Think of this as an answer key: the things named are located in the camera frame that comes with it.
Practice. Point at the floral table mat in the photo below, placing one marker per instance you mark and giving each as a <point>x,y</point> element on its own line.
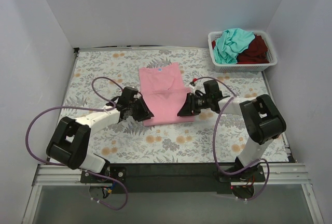
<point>98,75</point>

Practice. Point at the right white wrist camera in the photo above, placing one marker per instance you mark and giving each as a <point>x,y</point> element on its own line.
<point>193,86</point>

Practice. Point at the white plastic basket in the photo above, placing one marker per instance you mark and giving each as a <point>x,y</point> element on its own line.
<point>234,68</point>

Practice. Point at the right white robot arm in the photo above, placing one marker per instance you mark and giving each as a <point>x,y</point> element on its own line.
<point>263,121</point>

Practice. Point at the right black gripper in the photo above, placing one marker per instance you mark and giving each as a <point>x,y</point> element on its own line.
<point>192,103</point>

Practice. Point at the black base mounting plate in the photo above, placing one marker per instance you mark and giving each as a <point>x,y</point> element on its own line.
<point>184,177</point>

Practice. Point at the dark red t shirt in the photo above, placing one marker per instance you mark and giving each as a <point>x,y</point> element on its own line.
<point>255,54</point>

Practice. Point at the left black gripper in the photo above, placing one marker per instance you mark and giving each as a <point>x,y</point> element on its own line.
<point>138,108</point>

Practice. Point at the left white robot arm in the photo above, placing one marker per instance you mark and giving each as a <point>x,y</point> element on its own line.
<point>70,141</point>

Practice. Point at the teal t shirt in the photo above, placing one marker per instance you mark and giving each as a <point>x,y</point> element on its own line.
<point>231,43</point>

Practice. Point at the aluminium frame rail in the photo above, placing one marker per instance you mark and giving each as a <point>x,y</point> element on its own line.
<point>48,175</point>

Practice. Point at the pink t shirt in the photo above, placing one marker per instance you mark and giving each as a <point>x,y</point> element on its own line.
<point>164,93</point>

